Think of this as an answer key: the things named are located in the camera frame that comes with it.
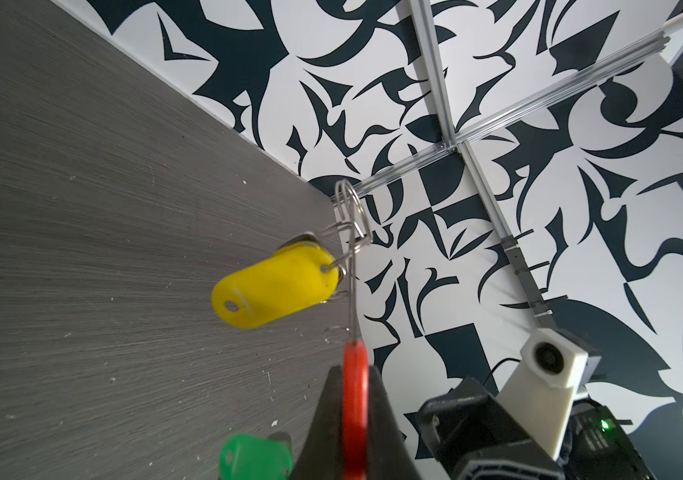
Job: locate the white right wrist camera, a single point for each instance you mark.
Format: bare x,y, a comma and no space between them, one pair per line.
555,365

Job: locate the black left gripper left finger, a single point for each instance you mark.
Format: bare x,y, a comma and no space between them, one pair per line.
322,453

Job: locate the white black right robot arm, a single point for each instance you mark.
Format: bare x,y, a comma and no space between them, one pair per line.
595,446

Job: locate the yellow plastic key tag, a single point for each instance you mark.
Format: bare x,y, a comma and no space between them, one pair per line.
296,277

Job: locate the green plastic key tag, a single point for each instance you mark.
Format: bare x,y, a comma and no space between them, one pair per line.
245,457

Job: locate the silver metal keyring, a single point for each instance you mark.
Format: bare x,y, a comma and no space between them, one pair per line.
353,229

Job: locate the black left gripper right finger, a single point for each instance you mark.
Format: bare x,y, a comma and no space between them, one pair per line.
387,457

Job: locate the grey wall hook rack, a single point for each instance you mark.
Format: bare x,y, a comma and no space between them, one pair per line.
542,314

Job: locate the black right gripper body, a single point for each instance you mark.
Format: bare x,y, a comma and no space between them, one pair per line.
473,437

